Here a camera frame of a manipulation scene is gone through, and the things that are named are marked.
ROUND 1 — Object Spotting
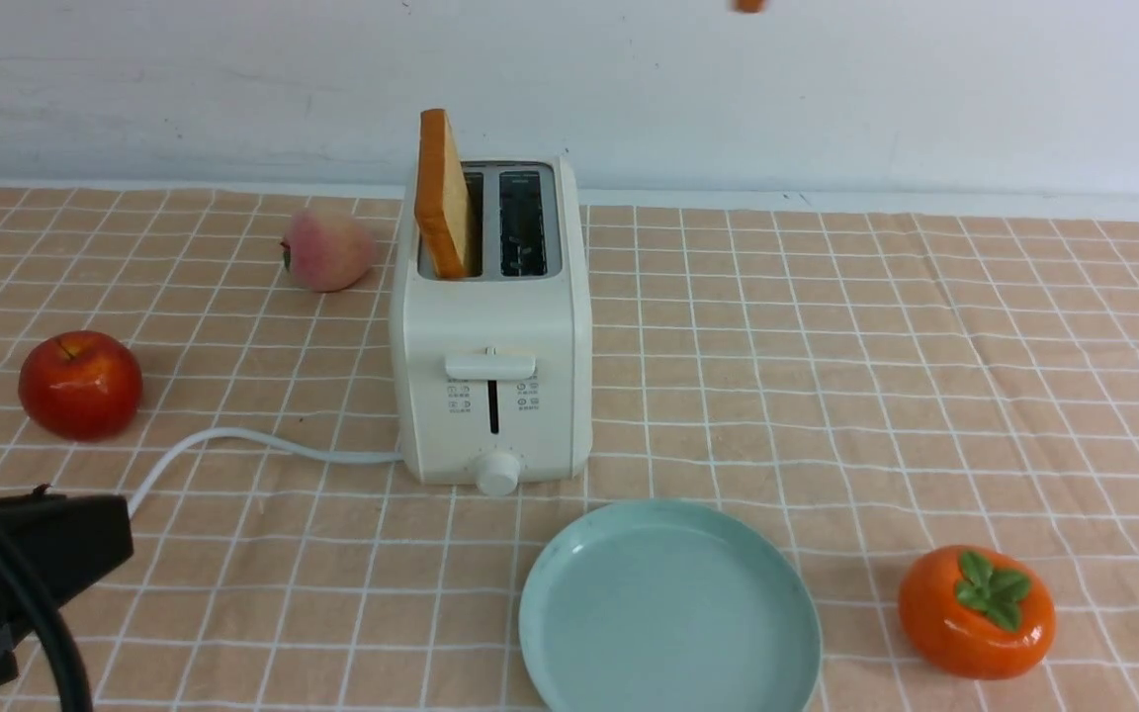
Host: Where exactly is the white two-slot toaster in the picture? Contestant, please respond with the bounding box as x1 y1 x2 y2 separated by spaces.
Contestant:
390 156 593 496

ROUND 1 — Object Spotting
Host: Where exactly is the pink peach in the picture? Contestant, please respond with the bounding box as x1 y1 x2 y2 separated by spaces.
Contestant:
280 208 377 293

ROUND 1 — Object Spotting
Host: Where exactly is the toast slice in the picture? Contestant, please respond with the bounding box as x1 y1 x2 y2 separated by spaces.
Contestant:
413 108 481 280

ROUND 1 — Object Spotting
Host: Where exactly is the red apple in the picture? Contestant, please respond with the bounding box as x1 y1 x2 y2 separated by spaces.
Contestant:
17 330 144 442

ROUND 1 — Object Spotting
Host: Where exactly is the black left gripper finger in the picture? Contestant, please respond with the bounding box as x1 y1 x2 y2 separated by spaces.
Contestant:
0 484 134 605

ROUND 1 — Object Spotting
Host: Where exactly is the light green plate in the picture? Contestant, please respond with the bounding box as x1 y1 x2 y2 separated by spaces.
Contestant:
518 499 823 711

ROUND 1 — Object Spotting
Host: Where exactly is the white toaster power cable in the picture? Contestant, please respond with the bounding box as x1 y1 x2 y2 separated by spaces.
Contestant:
125 427 402 519

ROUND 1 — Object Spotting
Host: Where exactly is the orange persimmon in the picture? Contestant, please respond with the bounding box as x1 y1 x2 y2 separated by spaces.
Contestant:
898 545 1058 680

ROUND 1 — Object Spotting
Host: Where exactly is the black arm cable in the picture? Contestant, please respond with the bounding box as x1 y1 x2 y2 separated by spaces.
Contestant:
0 473 95 712

